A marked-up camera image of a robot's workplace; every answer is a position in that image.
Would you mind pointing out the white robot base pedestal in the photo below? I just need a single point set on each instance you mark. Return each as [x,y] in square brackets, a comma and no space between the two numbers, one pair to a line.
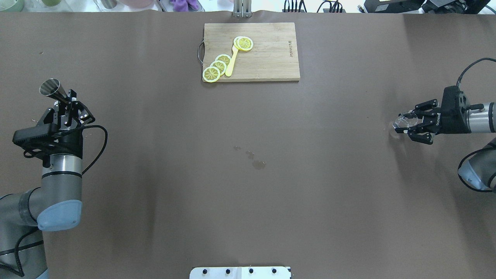
[240,272]

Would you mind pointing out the lemon slice end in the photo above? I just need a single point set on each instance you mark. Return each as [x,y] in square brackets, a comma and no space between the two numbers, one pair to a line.
[211,74]

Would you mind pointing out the purple cloth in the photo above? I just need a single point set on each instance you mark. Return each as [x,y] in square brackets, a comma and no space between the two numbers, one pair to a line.
[185,5]

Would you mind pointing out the clear glass cup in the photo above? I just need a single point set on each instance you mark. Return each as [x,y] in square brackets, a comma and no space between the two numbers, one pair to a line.
[404,121]

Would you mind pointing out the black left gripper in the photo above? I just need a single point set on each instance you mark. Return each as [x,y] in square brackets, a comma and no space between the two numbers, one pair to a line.
[72,142]

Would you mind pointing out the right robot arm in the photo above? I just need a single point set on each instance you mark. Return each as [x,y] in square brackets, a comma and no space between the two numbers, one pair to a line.
[476,170]

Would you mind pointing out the lemon slice near spoon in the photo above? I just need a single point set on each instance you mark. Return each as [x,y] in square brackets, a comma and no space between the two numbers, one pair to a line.
[224,58]

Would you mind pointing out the lemon slice middle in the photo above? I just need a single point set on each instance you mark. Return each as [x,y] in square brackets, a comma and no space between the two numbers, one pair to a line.
[220,65]

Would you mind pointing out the wooden cutting board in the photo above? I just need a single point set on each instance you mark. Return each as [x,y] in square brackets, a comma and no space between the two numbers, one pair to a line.
[274,56]

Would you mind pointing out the aluminium frame post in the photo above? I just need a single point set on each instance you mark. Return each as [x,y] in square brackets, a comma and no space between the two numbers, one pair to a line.
[242,8]

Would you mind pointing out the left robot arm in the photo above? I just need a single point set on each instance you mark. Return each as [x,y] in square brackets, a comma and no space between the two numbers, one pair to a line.
[56,205]

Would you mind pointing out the yellow plastic spoon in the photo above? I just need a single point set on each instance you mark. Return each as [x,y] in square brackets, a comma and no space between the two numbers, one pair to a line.
[235,49]

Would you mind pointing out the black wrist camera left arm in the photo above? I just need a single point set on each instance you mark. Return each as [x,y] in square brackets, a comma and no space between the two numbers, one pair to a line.
[33,137]

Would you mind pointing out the steel measuring jigger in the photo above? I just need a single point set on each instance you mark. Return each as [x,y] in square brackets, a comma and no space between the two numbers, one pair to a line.
[53,89]

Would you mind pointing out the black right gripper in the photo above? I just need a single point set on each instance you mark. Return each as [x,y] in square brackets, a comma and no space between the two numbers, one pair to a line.
[450,122]

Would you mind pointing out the green white bowl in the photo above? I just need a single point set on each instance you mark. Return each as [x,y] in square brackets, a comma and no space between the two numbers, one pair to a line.
[11,5]

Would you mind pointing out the lemon slice on spoon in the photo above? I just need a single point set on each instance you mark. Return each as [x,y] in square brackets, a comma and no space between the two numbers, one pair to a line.
[243,43]

